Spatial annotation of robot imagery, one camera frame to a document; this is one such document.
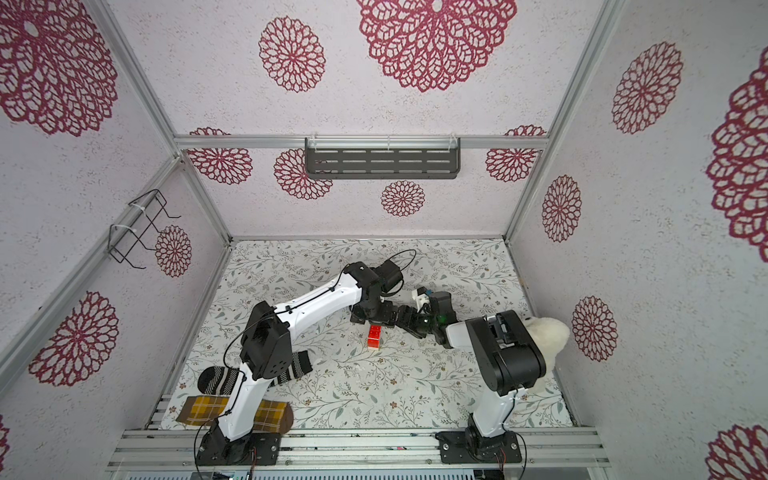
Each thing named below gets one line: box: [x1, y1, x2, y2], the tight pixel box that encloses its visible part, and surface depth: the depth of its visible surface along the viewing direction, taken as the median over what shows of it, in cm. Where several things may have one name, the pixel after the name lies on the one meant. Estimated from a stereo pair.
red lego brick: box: [367, 324, 382, 349], surface depth 87 cm
